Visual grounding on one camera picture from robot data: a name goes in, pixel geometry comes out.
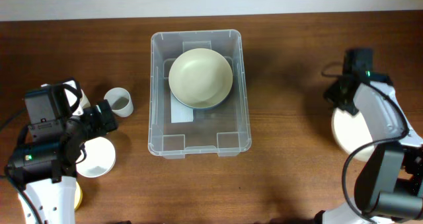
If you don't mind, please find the white cup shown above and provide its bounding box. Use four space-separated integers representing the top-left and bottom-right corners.
79 90 91 109
104 87 134 118

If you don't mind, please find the cream bowl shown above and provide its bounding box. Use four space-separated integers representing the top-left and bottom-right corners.
168 48 233 109
331 108 373 154

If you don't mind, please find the dark blue bowl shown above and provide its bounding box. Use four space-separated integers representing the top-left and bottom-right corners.
170 85 232 110

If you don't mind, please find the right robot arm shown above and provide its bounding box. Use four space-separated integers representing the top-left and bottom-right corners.
314 75 422 223

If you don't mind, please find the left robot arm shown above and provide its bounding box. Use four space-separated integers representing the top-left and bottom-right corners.
5 100 118 223

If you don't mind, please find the white bowl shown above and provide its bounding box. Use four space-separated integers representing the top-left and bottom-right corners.
76 137 116 178

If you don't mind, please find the white paper label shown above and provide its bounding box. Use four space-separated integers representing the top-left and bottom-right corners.
171 93 194 124

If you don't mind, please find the yellow bowl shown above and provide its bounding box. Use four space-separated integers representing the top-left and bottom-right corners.
74 182 83 210

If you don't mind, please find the clear plastic storage bin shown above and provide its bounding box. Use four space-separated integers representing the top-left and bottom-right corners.
148 29 252 159

